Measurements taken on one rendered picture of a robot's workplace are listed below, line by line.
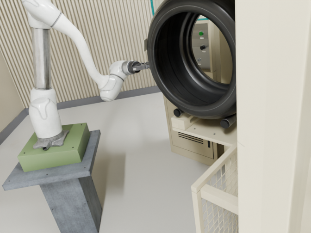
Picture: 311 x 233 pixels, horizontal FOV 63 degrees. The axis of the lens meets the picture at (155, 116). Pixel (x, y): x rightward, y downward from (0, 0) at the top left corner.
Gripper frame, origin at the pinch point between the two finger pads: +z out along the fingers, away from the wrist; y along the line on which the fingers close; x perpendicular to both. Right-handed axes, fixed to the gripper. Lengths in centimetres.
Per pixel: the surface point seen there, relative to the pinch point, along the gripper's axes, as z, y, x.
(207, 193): 66, -58, 24
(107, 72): -249, 131, 30
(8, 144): -272, -38, 74
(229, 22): 55, -12, -14
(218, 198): 69, -58, 25
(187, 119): 19.2, -6.1, 30.0
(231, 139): 43, -6, 39
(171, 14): 29.8, -13.1, -22.7
